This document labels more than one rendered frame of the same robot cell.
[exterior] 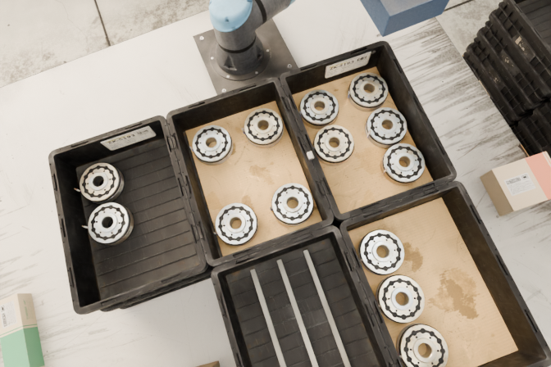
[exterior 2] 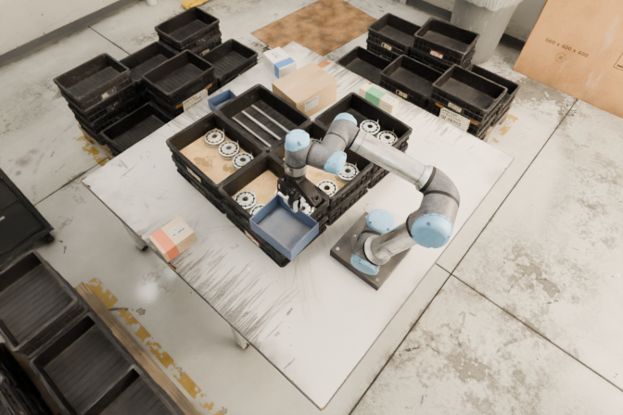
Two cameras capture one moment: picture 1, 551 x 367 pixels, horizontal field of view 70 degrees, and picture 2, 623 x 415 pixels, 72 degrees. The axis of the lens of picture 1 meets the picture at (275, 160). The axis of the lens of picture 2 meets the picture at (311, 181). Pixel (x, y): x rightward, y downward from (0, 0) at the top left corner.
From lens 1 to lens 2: 164 cm
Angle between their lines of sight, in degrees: 54
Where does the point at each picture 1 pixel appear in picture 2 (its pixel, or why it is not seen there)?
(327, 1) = (341, 323)
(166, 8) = (529, 400)
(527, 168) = (173, 240)
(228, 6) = (379, 215)
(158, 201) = not seen: hidden behind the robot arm
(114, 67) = not seen: hidden behind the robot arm
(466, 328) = (197, 154)
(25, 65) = (581, 282)
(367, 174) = (261, 193)
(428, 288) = (217, 160)
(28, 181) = (435, 146)
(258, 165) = (319, 176)
